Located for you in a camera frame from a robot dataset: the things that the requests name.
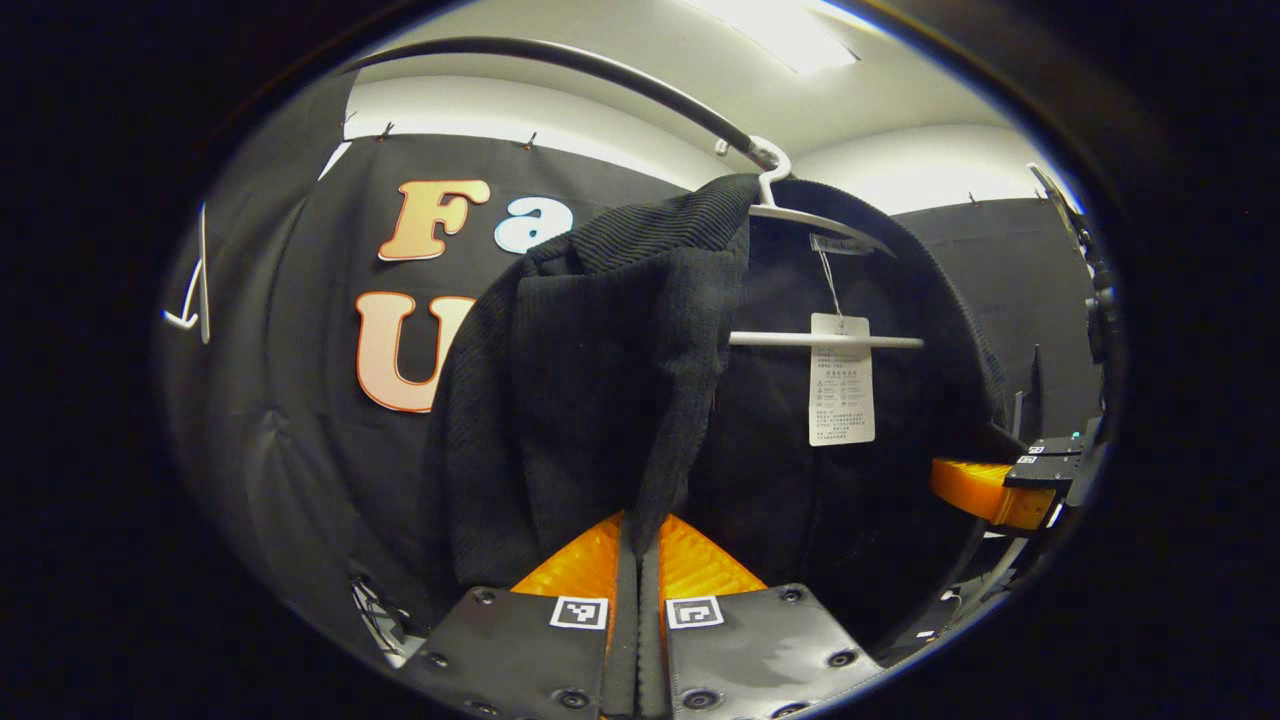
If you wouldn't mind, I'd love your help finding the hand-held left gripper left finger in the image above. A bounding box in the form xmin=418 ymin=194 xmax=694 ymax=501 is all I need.
xmin=400 ymin=510 xmax=641 ymax=720

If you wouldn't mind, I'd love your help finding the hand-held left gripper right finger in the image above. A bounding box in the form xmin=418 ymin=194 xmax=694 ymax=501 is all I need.
xmin=638 ymin=512 xmax=886 ymax=720

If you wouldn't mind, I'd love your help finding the black knit jacket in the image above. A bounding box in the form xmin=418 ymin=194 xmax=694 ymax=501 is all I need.
xmin=420 ymin=172 xmax=1031 ymax=651

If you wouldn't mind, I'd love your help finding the white plastic hanger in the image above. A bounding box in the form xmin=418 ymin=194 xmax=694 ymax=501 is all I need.
xmin=163 ymin=205 xmax=211 ymax=346
xmin=715 ymin=135 xmax=926 ymax=351

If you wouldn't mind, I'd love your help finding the black backdrop cloth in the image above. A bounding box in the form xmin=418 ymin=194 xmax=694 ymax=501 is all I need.
xmin=160 ymin=70 xmax=1111 ymax=661

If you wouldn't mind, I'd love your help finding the ceiling light panel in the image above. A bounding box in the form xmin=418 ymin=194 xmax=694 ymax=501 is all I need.
xmin=690 ymin=0 xmax=861 ymax=76

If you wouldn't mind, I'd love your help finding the black clothes rail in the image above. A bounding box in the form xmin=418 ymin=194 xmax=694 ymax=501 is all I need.
xmin=345 ymin=37 xmax=786 ymax=171

